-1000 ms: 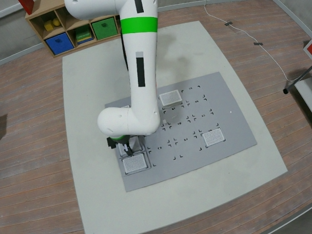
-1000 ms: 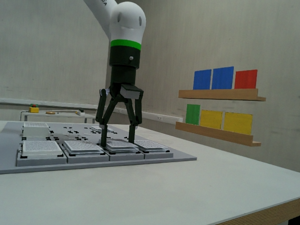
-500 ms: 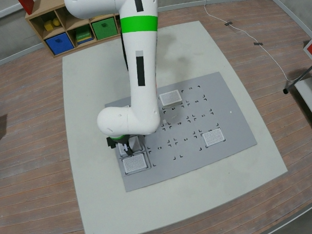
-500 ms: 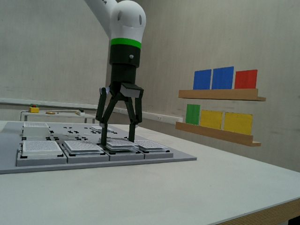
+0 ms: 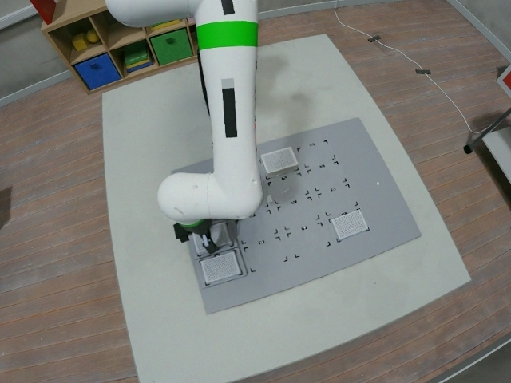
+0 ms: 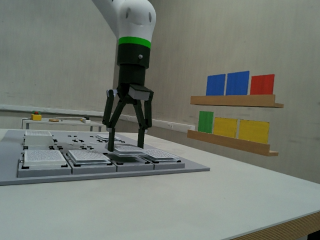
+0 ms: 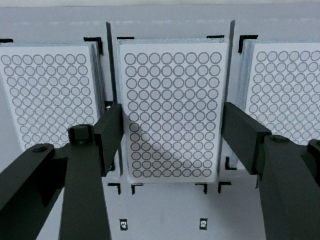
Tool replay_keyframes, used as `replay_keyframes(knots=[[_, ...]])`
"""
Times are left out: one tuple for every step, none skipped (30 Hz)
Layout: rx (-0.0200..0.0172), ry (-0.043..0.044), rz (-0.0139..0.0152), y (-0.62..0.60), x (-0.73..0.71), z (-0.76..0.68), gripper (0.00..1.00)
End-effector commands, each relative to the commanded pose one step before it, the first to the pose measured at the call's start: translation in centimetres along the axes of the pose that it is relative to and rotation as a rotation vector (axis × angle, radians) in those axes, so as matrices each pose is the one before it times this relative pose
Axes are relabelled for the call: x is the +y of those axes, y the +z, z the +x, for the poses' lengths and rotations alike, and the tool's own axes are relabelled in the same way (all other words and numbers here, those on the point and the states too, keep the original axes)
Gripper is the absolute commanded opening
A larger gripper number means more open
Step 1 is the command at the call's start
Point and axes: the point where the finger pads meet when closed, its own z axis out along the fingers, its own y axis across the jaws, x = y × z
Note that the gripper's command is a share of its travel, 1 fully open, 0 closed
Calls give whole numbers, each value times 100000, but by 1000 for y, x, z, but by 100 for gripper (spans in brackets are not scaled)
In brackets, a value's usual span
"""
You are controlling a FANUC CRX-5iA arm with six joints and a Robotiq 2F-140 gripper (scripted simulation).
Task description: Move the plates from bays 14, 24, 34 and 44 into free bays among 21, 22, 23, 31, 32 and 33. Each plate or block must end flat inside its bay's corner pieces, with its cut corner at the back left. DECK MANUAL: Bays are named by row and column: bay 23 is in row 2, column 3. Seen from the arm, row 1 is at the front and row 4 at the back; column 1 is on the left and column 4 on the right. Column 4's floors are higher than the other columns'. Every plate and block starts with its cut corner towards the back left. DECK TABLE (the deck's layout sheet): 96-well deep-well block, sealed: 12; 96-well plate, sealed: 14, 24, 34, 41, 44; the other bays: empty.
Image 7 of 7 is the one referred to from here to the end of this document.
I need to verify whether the grey flat deck plate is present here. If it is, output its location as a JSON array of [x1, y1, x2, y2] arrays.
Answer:
[[0, 3, 320, 173]]

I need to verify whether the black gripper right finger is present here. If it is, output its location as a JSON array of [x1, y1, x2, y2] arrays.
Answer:
[[221, 102, 320, 240]]

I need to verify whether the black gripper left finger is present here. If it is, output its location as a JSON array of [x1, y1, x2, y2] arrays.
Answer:
[[0, 103, 124, 240]]

